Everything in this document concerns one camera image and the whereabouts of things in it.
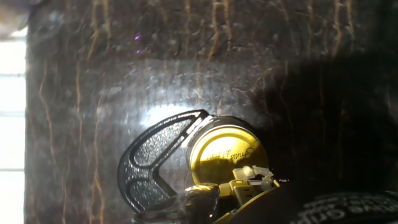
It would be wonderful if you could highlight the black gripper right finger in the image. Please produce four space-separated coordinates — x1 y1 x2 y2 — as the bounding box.
218 164 280 208

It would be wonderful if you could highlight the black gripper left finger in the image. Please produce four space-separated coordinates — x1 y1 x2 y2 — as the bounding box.
133 182 220 224

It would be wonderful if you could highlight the small clear glass jar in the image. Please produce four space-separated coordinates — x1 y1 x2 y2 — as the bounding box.
185 115 265 187

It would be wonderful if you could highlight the black C-clamp with steel screw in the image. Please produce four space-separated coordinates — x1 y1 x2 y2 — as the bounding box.
117 108 210 215

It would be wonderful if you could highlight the dark marble pattern mat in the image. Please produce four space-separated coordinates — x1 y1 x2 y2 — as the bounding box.
24 0 398 224

